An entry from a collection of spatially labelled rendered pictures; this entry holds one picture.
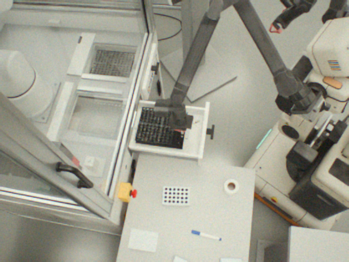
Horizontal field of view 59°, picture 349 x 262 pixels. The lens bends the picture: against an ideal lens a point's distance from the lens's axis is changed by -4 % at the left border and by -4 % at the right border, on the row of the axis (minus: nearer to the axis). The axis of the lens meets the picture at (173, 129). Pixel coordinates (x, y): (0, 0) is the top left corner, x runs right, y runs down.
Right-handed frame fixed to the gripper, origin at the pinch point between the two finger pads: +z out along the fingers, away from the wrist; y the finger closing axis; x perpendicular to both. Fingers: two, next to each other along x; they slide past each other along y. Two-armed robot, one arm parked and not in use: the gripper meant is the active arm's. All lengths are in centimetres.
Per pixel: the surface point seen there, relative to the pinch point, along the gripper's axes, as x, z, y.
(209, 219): -33.8, 19.3, 18.0
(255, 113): 70, 92, 37
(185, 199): -27.8, 14.4, 5.8
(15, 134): -47, -81, -16
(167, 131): 0.7, 5.3, -7.7
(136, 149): -11.3, 3.5, -19.7
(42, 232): -51, 89, -99
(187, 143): -2.1, 9.1, 2.3
